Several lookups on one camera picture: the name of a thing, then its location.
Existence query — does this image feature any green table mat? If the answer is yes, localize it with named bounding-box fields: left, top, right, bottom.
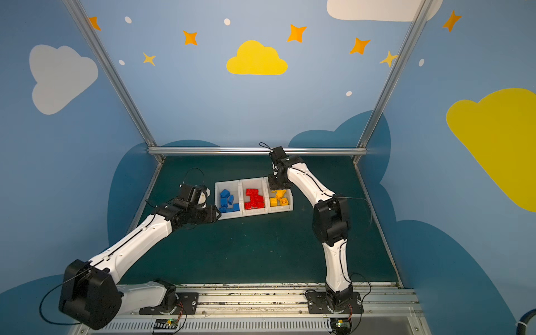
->
left=122, top=156, right=397, bottom=284

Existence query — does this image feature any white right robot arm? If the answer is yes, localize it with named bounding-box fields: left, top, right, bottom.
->
left=268, top=147, right=353, bottom=309

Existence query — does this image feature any aluminium right frame post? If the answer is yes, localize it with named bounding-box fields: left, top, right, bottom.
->
left=353, top=0, right=434, bottom=167

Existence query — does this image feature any aluminium front rail bed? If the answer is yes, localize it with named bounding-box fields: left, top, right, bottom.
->
left=98, top=283, right=431, bottom=334

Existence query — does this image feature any aluminium frame post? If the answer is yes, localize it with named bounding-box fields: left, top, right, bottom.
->
left=353, top=0, right=434, bottom=167
left=63, top=0, right=157, bottom=149

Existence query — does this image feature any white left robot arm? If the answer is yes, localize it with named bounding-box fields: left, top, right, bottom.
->
left=59, top=184, right=221, bottom=329

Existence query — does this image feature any aluminium back frame rail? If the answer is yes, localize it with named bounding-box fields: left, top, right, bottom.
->
left=147, top=147, right=367, bottom=156

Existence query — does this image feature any aluminium left frame post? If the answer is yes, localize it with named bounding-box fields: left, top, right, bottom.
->
left=63, top=0, right=157, bottom=149

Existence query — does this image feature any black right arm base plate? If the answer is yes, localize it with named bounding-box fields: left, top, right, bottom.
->
left=304, top=290, right=364, bottom=314

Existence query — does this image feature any white left plastic bin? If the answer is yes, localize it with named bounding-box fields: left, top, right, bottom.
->
left=214, top=180, right=244, bottom=220

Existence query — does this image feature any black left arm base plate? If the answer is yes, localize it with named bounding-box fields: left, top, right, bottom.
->
left=139, top=292, right=199, bottom=315

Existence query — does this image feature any white middle plastic bin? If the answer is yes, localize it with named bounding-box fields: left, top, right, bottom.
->
left=241, top=178, right=267, bottom=216

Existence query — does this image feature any large red lego brick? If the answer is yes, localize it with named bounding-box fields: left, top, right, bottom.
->
left=250, top=195, right=265, bottom=209
left=246, top=188, right=259, bottom=197

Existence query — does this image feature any yellow lego brick bottom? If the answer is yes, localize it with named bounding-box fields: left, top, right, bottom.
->
left=276, top=189, right=286, bottom=200

